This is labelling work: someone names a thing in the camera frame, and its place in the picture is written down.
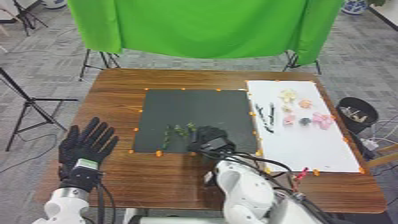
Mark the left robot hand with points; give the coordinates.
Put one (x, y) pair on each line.
(81, 153)

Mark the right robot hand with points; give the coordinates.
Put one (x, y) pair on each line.
(207, 133)

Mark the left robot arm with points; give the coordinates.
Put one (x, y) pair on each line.
(62, 206)

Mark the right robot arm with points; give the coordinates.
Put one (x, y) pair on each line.
(241, 186)

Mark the dark mat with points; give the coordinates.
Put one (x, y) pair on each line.
(195, 113)

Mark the pink flower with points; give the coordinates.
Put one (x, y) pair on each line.
(323, 120)
(287, 119)

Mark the small white flower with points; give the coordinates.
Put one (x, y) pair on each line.
(286, 108)

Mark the dark flower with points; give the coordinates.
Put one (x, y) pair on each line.
(303, 121)

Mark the white sheet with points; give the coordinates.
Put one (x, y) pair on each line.
(307, 146)

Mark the black tripod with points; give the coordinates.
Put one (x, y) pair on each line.
(26, 15)
(28, 103)

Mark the orange flower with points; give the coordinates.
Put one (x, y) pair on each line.
(303, 103)

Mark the black cloth stand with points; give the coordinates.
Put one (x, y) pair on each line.
(83, 65)
(291, 63)

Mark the blue and white vase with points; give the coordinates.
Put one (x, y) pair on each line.
(55, 3)
(353, 6)

